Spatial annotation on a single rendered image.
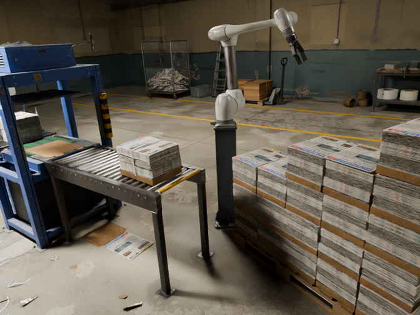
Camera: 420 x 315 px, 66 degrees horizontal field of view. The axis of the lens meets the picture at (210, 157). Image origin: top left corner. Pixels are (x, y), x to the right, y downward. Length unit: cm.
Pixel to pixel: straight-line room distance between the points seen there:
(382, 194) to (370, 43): 712
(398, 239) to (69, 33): 1138
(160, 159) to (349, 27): 721
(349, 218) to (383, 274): 33
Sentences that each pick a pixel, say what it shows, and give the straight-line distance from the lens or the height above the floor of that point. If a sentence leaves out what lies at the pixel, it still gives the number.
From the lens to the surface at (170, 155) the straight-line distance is 230.
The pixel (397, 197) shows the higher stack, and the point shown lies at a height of 98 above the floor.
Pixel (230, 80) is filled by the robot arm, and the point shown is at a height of 137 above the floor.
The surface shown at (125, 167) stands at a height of 88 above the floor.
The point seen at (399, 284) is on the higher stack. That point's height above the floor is 51.
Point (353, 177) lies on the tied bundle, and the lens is 190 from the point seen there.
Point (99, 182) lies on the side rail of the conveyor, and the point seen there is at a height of 77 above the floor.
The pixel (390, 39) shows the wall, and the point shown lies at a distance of 871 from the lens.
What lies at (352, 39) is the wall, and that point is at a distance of 884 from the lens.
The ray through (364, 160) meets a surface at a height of 107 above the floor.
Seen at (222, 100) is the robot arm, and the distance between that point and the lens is 281.
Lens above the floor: 174
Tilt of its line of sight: 20 degrees down
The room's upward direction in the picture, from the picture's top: 3 degrees counter-clockwise
